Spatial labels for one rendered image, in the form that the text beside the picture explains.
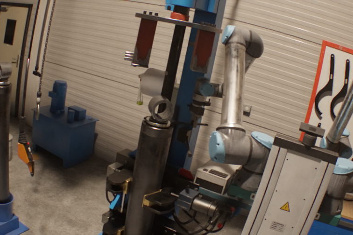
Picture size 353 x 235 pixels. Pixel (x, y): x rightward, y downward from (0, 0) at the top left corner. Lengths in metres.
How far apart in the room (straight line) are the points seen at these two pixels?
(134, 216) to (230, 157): 1.16
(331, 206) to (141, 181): 1.36
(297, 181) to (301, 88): 2.55
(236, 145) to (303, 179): 0.38
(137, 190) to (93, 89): 2.94
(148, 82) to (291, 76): 1.68
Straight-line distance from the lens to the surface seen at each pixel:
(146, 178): 2.51
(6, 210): 3.40
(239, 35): 1.94
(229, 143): 1.72
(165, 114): 2.47
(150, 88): 3.37
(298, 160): 1.66
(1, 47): 7.05
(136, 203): 2.62
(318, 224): 3.27
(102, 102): 5.21
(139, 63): 2.33
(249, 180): 1.83
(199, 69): 2.37
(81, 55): 5.43
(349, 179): 1.82
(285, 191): 1.72
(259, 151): 1.78
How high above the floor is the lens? 2.19
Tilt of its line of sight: 15 degrees down
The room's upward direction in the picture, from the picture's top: 12 degrees clockwise
